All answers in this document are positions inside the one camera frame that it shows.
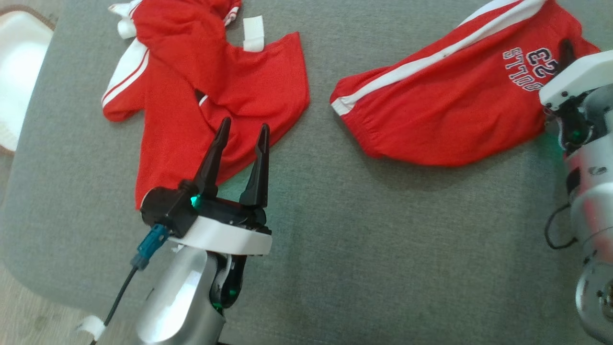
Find red jersey white sleeves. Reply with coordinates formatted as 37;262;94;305
102;0;311;210

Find left cable blue connector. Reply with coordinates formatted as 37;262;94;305
78;224;170;344

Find red shorts white stripe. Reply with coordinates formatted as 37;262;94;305
329;0;602;167

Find white laundry basket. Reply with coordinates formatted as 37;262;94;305
0;5;56;157

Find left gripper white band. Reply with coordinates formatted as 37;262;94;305
168;117;273;256

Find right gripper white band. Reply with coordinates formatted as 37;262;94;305
539;38;613;109

